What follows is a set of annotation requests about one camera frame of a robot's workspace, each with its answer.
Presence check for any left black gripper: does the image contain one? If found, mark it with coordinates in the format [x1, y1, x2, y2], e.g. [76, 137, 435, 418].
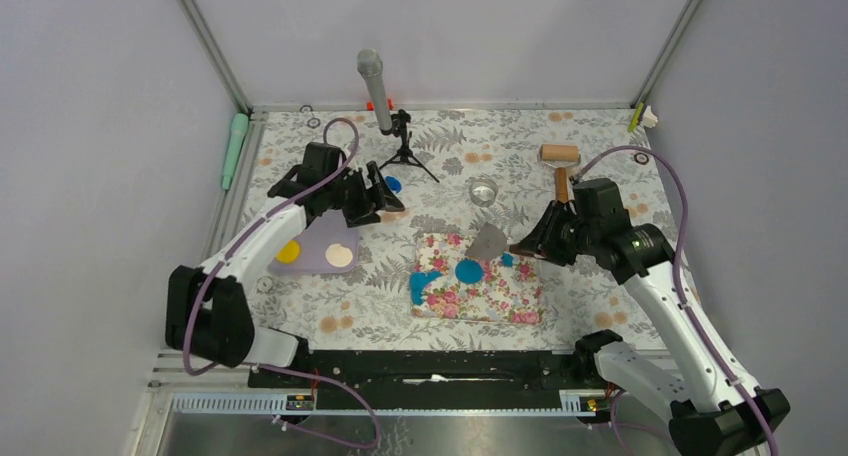
[325, 162, 404, 228]

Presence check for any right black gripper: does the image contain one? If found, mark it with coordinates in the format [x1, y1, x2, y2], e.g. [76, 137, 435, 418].
[516, 200, 599, 268]

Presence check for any purple tray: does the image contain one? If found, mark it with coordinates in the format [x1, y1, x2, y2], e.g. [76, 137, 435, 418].
[267, 211, 360, 276]

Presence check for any metal scraper wooden handle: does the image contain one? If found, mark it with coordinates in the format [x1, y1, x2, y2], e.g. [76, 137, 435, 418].
[465, 222, 528, 261]

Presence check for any wooden rolling pin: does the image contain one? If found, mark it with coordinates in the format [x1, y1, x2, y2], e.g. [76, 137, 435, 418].
[538, 143, 581, 203]

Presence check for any floral cutting board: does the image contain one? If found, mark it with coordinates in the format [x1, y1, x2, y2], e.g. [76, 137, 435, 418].
[411, 233, 544, 325]

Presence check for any blue dough scrap strip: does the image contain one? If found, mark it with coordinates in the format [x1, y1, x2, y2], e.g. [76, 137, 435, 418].
[408, 271, 442, 306]

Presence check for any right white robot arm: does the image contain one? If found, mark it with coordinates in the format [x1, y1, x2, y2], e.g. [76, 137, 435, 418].
[509, 178, 790, 455]

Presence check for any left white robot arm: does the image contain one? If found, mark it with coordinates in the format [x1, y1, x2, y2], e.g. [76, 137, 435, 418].
[165, 142, 405, 387]

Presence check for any blue dough piece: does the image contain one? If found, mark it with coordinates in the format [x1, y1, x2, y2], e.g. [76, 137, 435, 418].
[385, 176, 402, 194]

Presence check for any beige dough disc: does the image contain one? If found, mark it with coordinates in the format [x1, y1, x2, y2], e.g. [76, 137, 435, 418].
[325, 243, 354, 269]

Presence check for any yellow dough disc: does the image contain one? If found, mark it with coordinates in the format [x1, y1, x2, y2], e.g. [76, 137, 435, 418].
[275, 240, 301, 264]

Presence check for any black microphone tripod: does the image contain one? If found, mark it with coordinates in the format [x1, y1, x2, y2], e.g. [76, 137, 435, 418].
[379, 109, 440, 183]

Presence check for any red clip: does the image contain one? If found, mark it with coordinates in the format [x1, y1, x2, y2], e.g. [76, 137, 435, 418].
[366, 99, 394, 111]

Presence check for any floral tablecloth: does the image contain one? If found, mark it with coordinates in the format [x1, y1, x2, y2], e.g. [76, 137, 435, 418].
[249, 109, 677, 351]

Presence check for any grey microphone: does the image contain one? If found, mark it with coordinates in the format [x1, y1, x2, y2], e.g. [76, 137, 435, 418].
[356, 48, 394, 135]

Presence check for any green marker pen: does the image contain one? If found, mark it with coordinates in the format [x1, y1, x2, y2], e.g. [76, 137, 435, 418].
[221, 113, 250, 191]

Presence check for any white clip in corner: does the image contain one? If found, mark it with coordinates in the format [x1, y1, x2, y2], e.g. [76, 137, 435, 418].
[640, 105, 659, 129]

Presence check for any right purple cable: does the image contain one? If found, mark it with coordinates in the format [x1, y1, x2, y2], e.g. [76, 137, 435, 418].
[572, 145, 780, 456]

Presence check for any purple cable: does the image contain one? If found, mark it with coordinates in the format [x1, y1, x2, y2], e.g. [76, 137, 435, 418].
[182, 117, 384, 451]
[572, 145, 780, 456]

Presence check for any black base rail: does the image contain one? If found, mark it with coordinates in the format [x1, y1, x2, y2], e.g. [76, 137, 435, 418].
[248, 350, 615, 411]

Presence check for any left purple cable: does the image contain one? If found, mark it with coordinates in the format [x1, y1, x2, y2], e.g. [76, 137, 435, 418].
[182, 117, 384, 451]

